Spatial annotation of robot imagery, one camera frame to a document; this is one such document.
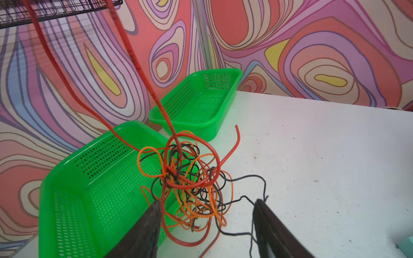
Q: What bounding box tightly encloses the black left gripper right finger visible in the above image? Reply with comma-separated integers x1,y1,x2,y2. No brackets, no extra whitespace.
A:
253,200,314,258

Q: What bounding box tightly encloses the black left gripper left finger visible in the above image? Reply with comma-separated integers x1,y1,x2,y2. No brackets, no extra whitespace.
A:
106,201,162,258

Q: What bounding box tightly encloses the orange cable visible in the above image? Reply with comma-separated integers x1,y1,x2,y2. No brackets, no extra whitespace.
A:
137,130,233,233

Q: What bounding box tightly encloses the red cable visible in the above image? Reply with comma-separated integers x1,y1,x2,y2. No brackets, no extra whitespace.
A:
22,0,241,258

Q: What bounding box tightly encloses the left green plastic basket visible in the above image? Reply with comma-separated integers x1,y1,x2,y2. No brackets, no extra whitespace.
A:
39,121,167,258

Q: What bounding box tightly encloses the green plastic basket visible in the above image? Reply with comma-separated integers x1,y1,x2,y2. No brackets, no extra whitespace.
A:
161,68,243,141
39,121,167,258

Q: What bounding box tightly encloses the teal square clock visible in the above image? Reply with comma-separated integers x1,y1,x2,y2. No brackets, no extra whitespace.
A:
397,236,413,258

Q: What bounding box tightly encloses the middle green plastic basket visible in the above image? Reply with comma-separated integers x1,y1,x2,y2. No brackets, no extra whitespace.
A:
161,68,243,141

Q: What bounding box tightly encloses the black cable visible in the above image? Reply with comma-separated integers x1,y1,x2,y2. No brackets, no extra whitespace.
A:
139,141,269,258

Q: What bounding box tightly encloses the black wire wall basket back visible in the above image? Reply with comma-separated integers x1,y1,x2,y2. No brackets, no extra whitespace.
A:
1,0,107,29

